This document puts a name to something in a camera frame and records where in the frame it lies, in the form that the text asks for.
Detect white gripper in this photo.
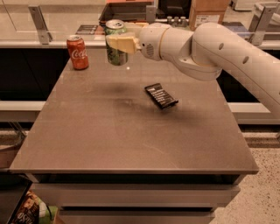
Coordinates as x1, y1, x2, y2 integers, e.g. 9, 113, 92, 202
106, 22, 170, 61

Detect green soda can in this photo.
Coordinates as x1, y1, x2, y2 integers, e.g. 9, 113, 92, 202
105, 19, 128, 66

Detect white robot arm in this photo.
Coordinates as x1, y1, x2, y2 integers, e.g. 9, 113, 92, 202
106, 23, 280, 118

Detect red coke can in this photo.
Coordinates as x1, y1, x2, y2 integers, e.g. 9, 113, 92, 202
66, 35, 88, 70

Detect dark open tray box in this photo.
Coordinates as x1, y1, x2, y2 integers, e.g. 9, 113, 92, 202
99, 2, 152, 23

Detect black snack bar packet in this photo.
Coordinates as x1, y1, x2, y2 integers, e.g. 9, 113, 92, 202
144, 83, 179, 109

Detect cardboard box with label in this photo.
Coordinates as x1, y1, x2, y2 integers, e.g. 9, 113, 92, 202
189, 0, 230, 31

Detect grey drawer cabinet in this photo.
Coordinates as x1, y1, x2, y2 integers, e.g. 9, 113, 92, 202
31, 183, 240, 224

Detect snack bag on floor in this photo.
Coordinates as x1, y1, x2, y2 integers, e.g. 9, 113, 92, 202
11, 191, 57, 224

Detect middle metal glass bracket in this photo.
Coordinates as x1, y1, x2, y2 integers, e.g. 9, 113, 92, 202
146, 5, 156, 24

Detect metal glass bracket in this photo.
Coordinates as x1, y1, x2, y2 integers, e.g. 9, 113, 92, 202
248, 2, 280, 46
146, 5, 156, 24
28, 5, 53, 45

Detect left metal glass bracket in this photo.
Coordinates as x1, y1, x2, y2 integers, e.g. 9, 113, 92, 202
28, 5, 53, 45

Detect right metal glass bracket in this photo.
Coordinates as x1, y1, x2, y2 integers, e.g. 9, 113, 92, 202
248, 2, 280, 46

